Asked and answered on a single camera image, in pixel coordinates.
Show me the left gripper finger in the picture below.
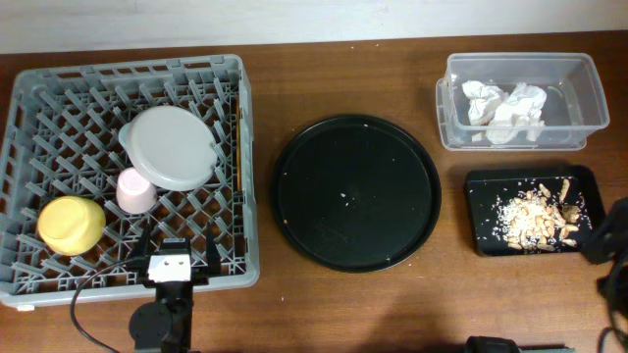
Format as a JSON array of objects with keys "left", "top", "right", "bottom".
[
  {"left": 205, "top": 226, "right": 222, "bottom": 277},
  {"left": 129, "top": 227, "right": 150, "bottom": 259}
]

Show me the pink cup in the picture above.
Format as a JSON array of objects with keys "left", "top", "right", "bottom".
[{"left": 116, "top": 168, "right": 157, "bottom": 214}]

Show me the yellow bowl with food scraps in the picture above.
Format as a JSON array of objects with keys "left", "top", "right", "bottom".
[{"left": 37, "top": 196, "right": 106, "bottom": 256}]

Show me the white round plate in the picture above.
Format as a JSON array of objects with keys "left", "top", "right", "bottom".
[{"left": 118, "top": 106, "right": 218, "bottom": 191}]

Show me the wooden chopstick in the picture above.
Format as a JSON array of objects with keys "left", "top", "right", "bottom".
[{"left": 235, "top": 98, "right": 242, "bottom": 192}]

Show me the small white napkin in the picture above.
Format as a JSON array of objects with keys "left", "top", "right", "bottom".
[{"left": 462, "top": 80, "right": 508, "bottom": 126}]

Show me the large white napkin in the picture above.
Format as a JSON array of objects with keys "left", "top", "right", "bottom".
[{"left": 486, "top": 82, "right": 547, "bottom": 145}]

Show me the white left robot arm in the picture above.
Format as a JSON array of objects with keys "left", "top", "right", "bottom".
[{"left": 125, "top": 228, "right": 221, "bottom": 353}]

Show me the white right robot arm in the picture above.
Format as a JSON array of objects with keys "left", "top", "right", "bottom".
[{"left": 468, "top": 196, "right": 627, "bottom": 347}]

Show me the grey dishwasher rack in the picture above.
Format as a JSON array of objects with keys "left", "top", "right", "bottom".
[{"left": 1, "top": 55, "right": 260, "bottom": 311}]

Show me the round black tray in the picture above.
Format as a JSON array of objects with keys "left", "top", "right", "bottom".
[{"left": 270, "top": 114, "right": 442, "bottom": 273}]

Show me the pile of food scraps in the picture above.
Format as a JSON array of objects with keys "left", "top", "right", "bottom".
[{"left": 491, "top": 177, "right": 592, "bottom": 254}]

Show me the black rectangular tray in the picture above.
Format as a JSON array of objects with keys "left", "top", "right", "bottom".
[{"left": 465, "top": 166, "right": 602, "bottom": 239}]

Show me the clear plastic bin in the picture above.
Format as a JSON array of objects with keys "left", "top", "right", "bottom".
[{"left": 436, "top": 52, "right": 609, "bottom": 151}]

